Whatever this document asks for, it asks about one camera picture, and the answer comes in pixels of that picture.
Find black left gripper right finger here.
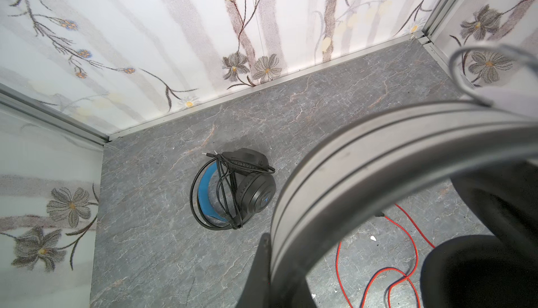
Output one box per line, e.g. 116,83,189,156
289,276,317,308

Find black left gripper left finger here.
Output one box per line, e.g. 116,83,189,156
236,233,271,308

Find black headphones with blue band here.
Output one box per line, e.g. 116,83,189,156
189,148,276,231

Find white headphones with black pads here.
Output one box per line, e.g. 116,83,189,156
270,43,537,307

